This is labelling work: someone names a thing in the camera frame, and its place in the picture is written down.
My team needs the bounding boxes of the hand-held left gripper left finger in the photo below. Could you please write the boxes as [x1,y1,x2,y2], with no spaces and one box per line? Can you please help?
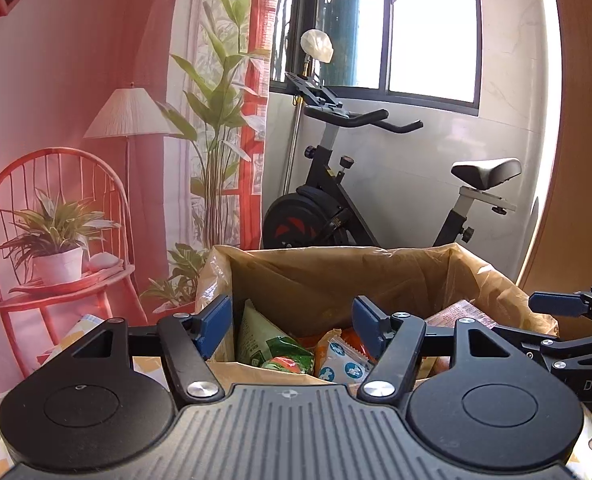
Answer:
[70,294,234,405]

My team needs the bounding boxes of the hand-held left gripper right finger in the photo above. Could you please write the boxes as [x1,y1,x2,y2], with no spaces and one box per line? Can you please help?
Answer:
[351,295,527,404]

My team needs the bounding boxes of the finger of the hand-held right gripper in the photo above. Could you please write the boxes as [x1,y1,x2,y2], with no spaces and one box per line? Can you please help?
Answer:
[491,324,592,368]
[528,285,592,329]

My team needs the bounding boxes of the cardboard box with plastic liner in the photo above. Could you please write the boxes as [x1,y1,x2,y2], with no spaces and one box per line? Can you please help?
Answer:
[196,242,559,389]

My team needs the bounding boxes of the white blue-dotted snack packet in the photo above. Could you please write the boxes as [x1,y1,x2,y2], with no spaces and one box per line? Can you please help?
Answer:
[318,337,370,384]

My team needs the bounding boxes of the pale red printed snack packet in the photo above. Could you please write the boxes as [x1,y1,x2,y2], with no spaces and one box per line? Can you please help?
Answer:
[422,300,498,332]

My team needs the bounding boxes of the bright green red snack packet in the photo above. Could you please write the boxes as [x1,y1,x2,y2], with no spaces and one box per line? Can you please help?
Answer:
[260,336,317,376]

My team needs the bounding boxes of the black exercise bike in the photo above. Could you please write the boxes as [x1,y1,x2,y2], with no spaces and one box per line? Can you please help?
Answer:
[262,71,523,252]

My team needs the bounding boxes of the checkered floral tablecloth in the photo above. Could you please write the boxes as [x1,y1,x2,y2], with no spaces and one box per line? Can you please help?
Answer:
[0,312,592,480]

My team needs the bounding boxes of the brown wooden panel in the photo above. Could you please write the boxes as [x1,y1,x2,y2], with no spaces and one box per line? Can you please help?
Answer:
[518,0,592,312]

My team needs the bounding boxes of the printed room backdrop cloth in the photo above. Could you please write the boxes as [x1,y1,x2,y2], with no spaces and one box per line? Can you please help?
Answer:
[0,0,277,376]

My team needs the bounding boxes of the pole stand with white cover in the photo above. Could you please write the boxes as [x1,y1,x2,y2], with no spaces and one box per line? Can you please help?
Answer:
[282,29,335,202]

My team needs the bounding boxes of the black framed window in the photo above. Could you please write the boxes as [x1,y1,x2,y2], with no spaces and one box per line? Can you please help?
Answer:
[271,0,482,114]

